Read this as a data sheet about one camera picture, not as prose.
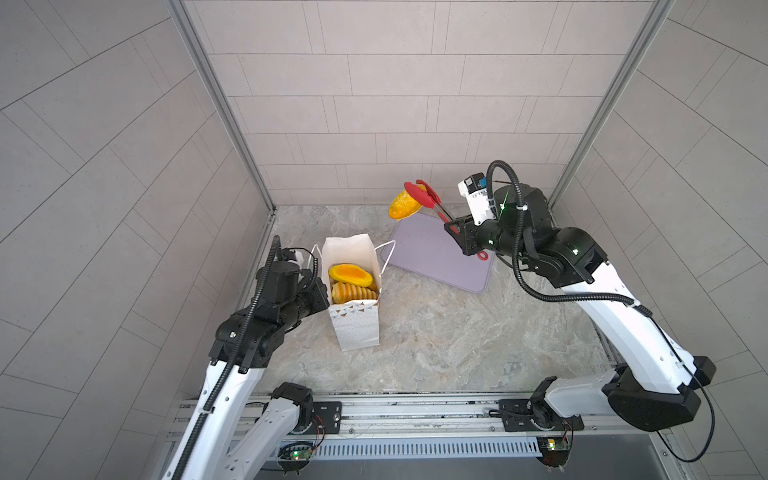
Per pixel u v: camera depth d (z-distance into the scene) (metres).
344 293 0.74
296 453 0.65
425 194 0.65
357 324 0.71
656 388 0.38
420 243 1.02
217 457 0.38
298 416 0.61
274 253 0.44
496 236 0.50
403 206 0.68
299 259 0.60
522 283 0.45
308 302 0.57
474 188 0.52
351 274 0.80
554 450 0.68
